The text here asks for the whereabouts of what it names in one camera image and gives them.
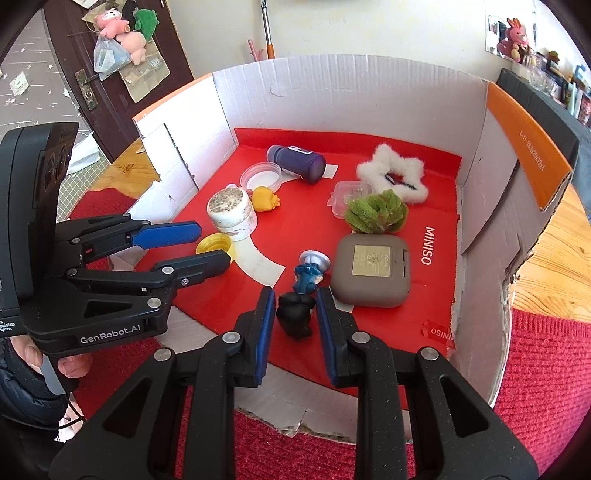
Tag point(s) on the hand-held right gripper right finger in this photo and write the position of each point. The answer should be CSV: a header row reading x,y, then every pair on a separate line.
x,y
325,337

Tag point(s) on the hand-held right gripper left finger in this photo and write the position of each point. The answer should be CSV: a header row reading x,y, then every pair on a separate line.
x,y
265,332

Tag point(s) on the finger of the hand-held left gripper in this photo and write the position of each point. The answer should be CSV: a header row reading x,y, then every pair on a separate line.
x,y
198,265
166,233

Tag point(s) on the yellow plastic cap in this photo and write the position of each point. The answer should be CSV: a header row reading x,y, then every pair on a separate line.
x,y
217,242

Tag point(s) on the black and blue figurine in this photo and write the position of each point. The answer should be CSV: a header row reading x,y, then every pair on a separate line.
x,y
295,314

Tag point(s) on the grey-brown square case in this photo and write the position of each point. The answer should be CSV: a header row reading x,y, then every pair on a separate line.
x,y
360,286

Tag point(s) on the cream round jar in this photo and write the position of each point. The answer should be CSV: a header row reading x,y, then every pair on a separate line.
x,y
231,207

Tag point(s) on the yellow-haired doll figure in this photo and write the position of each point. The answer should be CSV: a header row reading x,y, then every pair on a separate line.
x,y
265,198

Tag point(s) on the clear round plastic lid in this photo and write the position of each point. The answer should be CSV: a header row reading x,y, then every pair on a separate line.
x,y
258,174

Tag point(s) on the green plush scrunchie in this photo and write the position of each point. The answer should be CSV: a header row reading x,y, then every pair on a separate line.
x,y
374,212

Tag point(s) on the small clear plastic box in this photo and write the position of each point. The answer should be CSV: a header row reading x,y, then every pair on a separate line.
x,y
344,194

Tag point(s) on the dark blue bottle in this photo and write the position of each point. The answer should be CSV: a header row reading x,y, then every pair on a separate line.
x,y
300,161

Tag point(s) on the white fluffy star hair clip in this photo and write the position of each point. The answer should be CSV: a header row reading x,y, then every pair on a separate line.
x,y
383,159

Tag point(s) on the orange and white cardboard box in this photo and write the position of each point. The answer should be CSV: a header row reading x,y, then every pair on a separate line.
x,y
369,83

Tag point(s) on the person's left hand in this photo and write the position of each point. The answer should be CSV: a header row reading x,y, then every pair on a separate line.
x,y
74,367

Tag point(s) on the green cutting mat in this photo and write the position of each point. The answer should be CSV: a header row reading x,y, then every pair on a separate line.
x,y
83,184

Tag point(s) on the white plastic sheet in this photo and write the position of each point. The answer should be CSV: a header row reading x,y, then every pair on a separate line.
x,y
83,147

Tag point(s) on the red paper bag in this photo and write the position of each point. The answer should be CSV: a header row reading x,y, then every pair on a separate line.
x,y
415,295

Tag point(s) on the clear plastic bag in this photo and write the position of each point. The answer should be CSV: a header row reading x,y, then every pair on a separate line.
x,y
111,57

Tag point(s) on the dark brown door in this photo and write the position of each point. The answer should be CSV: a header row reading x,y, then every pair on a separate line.
x,y
171,55

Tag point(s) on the pale pink pig plush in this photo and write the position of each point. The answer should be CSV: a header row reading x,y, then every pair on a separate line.
x,y
134,44

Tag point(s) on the pink plush toy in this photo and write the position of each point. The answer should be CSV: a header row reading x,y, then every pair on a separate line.
x,y
111,21

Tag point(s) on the green plush toy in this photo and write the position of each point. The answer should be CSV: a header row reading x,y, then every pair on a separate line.
x,y
145,21

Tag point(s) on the red knitted blanket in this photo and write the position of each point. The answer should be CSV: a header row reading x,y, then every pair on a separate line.
x,y
545,369

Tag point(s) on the dark grey tablecloth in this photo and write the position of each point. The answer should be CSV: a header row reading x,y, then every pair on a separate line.
x,y
568,134

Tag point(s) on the row of bottles and jars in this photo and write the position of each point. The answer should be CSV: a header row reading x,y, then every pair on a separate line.
x,y
568,92

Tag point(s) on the pink rabbit plush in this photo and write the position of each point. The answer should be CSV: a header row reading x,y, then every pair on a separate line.
x,y
515,37

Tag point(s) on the wall mirror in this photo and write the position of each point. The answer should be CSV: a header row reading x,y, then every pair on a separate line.
x,y
494,27

